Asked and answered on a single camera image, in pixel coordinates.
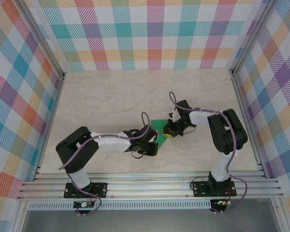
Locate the grey metal panel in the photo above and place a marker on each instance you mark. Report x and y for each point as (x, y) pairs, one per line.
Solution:
(147, 222)

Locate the aluminium mounting rail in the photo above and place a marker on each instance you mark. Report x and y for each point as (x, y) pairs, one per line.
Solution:
(147, 186)

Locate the circuit board with green light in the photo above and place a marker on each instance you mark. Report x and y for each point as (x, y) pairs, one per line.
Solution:
(221, 202)

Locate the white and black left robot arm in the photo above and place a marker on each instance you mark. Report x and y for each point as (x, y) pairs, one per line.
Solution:
(111, 142)

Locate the dark circuit board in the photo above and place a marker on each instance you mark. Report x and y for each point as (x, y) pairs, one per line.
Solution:
(83, 205)

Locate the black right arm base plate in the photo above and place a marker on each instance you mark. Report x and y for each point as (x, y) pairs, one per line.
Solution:
(200, 188)

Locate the aluminium frame post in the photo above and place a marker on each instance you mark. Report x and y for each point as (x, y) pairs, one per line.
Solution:
(251, 38)
(43, 41)

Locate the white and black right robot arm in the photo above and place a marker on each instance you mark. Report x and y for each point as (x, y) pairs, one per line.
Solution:
(227, 135)

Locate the aluminium side rail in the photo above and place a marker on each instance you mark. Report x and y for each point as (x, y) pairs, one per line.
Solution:
(247, 120)
(51, 120)

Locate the green cloth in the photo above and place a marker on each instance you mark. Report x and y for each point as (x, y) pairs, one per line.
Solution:
(160, 141)

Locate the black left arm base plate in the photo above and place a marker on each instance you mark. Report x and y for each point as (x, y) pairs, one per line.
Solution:
(101, 189)

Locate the small right wrist camera box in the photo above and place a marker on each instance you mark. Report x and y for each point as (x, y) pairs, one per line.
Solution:
(175, 117)

